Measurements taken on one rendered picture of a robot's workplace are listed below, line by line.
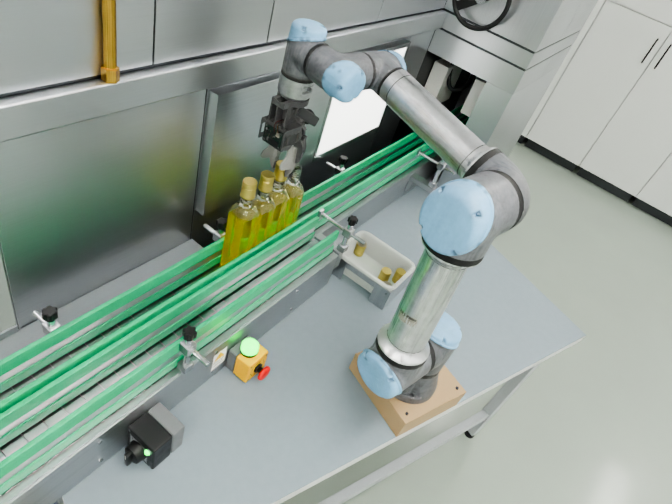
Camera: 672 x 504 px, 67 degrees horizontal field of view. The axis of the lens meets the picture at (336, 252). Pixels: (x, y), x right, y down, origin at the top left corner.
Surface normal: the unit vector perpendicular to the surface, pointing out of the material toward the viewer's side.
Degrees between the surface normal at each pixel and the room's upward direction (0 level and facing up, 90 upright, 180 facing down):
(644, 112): 90
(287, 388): 0
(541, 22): 90
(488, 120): 90
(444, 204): 83
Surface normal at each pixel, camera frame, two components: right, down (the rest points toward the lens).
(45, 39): 0.78, 0.55
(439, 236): -0.69, 0.19
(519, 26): -0.57, 0.42
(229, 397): 0.26, -0.72
